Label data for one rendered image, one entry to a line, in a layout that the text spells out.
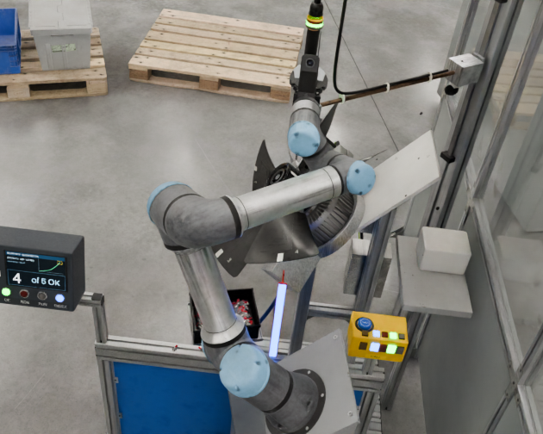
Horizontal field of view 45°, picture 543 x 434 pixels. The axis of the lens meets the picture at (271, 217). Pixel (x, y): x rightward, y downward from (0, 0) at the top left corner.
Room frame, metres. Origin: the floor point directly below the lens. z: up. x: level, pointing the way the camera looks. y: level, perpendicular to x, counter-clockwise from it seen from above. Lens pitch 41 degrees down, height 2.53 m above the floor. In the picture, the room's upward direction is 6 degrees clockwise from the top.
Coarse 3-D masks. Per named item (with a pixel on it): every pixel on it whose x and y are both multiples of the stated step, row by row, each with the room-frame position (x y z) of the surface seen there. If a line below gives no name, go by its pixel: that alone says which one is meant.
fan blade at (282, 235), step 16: (272, 224) 1.53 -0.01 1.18; (288, 224) 1.53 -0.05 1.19; (304, 224) 1.54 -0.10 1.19; (256, 240) 1.47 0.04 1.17; (272, 240) 1.46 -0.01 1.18; (288, 240) 1.45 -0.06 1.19; (304, 240) 1.45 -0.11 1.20; (256, 256) 1.40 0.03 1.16; (272, 256) 1.39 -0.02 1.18; (288, 256) 1.38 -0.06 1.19; (304, 256) 1.38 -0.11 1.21
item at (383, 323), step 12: (360, 312) 1.31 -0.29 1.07; (372, 324) 1.27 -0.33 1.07; (384, 324) 1.28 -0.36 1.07; (396, 324) 1.28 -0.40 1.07; (348, 336) 1.27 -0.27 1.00; (360, 336) 1.22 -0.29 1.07; (372, 336) 1.23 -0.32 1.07; (396, 336) 1.24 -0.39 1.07; (348, 348) 1.23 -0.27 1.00; (396, 360) 1.21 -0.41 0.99
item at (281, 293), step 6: (282, 288) 1.27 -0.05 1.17; (282, 294) 1.27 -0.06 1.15; (282, 300) 1.27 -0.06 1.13; (276, 306) 1.27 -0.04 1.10; (282, 306) 1.27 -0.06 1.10; (276, 312) 1.27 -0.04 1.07; (282, 312) 1.27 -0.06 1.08; (276, 318) 1.27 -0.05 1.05; (276, 324) 1.27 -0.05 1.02; (276, 330) 1.27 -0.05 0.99; (276, 336) 1.27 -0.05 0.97; (276, 342) 1.27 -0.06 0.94; (270, 348) 1.27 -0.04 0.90; (276, 348) 1.27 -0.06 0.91; (270, 354) 1.27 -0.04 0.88
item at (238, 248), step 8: (248, 232) 1.64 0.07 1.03; (256, 232) 1.64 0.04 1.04; (232, 240) 1.64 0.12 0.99; (240, 240) 1.63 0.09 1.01; (248, 240) 1.62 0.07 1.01; (216, 248) 1.64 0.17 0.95; (224, 248) 1.63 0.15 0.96; (232, 248) 1.62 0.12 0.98; (240, 248) 1.61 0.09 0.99; (248, 248) 1.60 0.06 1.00; (224, 256) 1.61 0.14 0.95; (232, 256) 1.60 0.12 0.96; (240, 256) 1.59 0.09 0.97; (224, 264) 1.58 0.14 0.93; (232, 264) 1.57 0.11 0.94; (240, 264) 1.57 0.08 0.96; (232, 272) 1.55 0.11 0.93
